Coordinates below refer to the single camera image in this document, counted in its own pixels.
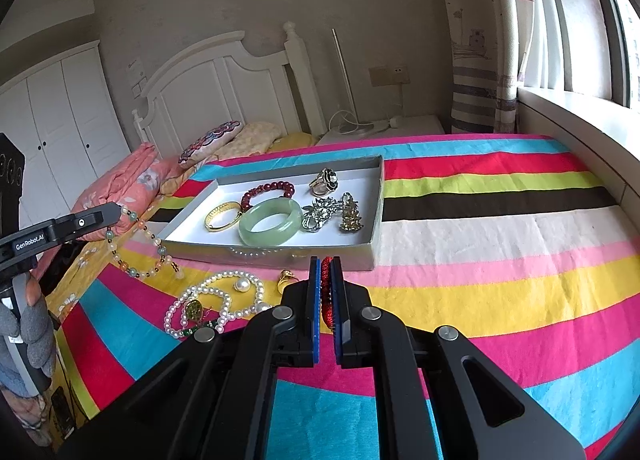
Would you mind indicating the person's left hand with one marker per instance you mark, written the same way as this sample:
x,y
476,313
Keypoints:
x,y
35,330

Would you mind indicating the beige pillow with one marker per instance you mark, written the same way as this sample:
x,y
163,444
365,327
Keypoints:
x,y
255,137

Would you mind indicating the gold bangle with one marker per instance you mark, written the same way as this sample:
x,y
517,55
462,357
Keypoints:
x,y
225,228

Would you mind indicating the black flat device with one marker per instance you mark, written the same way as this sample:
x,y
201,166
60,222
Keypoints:
x,y
62,410

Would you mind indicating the gold tree brooch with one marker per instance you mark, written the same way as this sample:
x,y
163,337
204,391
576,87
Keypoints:
x,y
350,215

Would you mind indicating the white nightstand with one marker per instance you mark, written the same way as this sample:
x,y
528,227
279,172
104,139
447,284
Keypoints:
x,y
420,126

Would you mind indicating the window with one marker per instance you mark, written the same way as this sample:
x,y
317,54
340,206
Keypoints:
x,y
620,30

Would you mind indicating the striped bed sheet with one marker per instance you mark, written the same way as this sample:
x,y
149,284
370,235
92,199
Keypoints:
x,y
500,240

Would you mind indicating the person's left forearm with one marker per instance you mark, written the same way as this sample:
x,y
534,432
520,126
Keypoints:
x,y
22,415

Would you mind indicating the embroidered flower pillow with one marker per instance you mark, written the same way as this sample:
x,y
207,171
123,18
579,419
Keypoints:
x,y
210,142

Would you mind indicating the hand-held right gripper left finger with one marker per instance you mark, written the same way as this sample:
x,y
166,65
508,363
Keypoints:
x,y
314,310

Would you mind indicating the grey white jewelry box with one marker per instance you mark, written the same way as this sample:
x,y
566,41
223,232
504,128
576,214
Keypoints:
x,y
360,190

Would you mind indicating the thin pole lamp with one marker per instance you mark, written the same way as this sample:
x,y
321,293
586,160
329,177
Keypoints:
x,y
345,80

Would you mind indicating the pink floral quilt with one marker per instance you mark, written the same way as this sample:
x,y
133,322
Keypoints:
x,y
135,180

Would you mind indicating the white charger plug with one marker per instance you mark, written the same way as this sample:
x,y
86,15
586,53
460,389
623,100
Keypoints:
x,y
396,121

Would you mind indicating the white wall switch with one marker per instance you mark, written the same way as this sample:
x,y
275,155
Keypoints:
x,y
136,77

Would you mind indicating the white headboard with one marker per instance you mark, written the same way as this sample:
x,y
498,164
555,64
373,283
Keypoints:
x,y
225,80

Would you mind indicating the silver leaf brooch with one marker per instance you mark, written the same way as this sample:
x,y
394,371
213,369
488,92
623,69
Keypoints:
x,y
320,212

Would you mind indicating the printed curtain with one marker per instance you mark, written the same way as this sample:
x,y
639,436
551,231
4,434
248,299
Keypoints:
x,y
475,40

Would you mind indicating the dark cloth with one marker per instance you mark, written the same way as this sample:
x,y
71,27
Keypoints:
x,y
65,265

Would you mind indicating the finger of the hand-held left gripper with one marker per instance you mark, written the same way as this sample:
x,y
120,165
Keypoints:
x,y
90,222

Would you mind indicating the white wardrobe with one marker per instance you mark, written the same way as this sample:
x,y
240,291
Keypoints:
x,y
65,115

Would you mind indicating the green jade bangle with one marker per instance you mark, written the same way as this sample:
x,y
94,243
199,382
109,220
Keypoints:
x,y
250,235

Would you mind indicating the window sill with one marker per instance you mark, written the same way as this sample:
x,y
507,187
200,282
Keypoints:
x,y
590,140

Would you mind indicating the yellow floral sheet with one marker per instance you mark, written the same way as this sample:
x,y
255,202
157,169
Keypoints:
x,y
87,260

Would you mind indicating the large single pearl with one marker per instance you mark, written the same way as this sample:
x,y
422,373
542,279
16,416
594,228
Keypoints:
x,y
243,284

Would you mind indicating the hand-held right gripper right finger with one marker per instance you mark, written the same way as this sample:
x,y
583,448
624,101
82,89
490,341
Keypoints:
x,y
338,310

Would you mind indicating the round gold pendant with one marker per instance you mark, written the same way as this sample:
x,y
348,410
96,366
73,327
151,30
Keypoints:
x,y
193,311

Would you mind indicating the beige wall socket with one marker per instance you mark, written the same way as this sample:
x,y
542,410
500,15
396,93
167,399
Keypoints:
x,y
388,75

